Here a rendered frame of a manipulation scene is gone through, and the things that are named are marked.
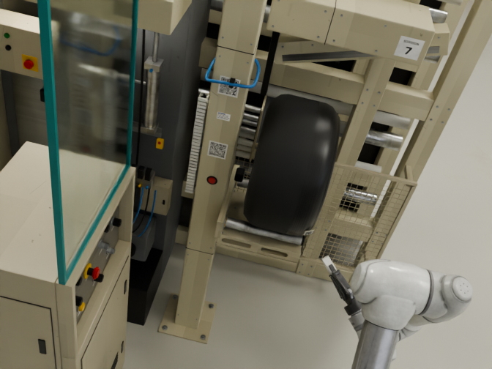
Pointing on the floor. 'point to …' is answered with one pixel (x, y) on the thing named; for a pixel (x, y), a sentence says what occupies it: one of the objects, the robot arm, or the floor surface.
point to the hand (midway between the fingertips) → (329, 264)
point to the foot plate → (168, 326)
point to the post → (203, 220)
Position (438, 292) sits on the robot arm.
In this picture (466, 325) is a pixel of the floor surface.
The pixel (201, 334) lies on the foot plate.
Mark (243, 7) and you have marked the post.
